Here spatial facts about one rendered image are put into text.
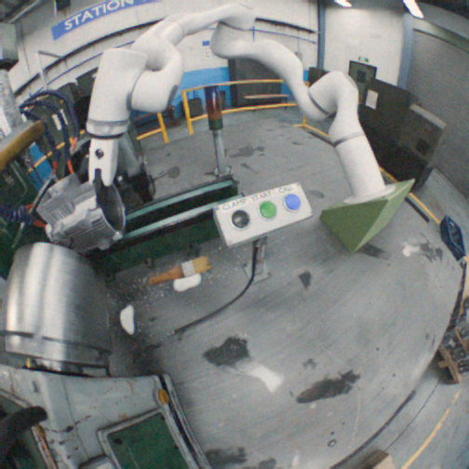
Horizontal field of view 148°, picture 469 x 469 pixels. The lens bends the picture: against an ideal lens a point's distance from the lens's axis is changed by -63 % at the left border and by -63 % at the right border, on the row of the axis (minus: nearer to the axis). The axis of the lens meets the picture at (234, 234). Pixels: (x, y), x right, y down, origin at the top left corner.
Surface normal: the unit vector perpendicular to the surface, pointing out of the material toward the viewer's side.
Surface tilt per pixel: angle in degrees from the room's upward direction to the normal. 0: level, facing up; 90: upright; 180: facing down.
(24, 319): 32
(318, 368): 0
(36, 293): 39
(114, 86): 86
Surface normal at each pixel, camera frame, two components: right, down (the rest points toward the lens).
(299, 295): -0.07, -0.61
